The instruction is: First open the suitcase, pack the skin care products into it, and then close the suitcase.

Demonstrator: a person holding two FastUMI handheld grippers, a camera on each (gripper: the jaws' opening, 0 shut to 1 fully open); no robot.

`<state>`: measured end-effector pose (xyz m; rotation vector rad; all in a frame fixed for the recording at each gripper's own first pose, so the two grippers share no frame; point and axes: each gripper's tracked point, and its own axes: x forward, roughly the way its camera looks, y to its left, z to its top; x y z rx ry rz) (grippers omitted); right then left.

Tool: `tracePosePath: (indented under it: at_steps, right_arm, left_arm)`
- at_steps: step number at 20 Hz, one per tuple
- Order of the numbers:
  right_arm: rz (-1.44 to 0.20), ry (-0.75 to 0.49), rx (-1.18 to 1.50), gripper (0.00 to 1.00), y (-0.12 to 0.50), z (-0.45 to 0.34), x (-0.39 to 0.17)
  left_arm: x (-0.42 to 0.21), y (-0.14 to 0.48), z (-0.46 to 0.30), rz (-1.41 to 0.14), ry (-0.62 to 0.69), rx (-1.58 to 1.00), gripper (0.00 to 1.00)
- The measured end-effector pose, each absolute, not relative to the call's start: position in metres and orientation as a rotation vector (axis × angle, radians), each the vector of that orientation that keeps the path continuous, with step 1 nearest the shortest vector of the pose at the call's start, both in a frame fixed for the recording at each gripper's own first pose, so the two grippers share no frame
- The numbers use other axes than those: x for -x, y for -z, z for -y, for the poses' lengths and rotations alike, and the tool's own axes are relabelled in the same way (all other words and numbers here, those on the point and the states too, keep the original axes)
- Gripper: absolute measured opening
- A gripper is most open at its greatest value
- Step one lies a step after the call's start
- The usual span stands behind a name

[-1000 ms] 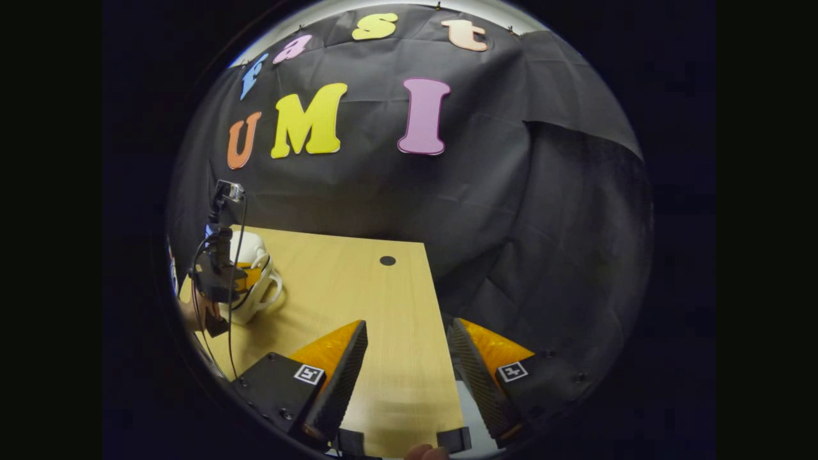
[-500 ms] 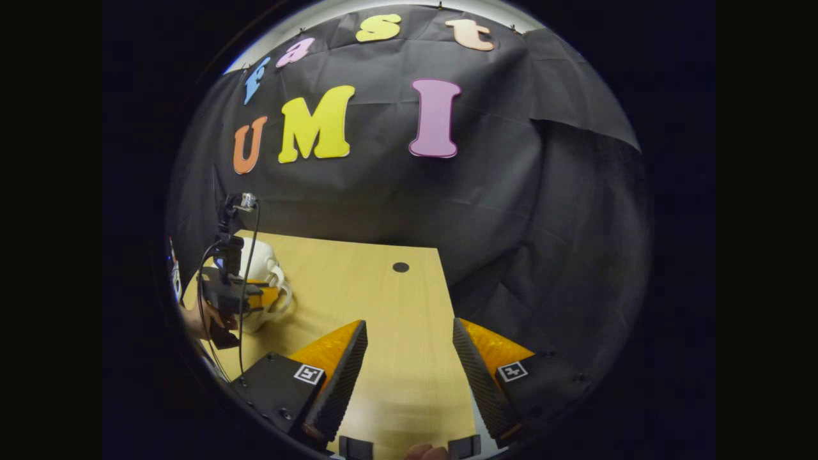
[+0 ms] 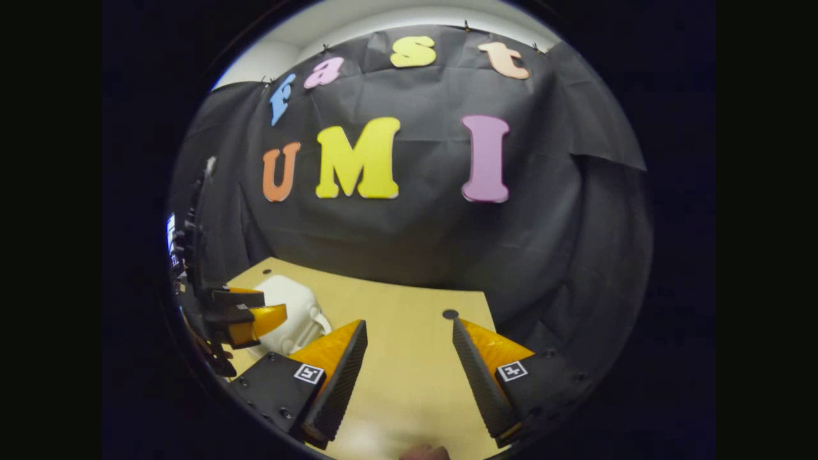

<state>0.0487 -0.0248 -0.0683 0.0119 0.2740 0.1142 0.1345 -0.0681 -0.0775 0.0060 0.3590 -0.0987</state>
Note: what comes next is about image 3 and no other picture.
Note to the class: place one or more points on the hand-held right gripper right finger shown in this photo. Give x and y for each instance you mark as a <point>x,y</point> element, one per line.
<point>479,383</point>

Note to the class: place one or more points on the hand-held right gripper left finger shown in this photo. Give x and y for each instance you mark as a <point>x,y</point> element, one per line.
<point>339,390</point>

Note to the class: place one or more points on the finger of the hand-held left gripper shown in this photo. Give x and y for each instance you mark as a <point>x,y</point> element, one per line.
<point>239,299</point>
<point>262,319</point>

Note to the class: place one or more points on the white suitcase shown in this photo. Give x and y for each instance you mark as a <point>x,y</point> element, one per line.
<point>291,306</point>

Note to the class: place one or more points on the lit computer monitor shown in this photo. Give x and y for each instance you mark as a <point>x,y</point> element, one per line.
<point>171,239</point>

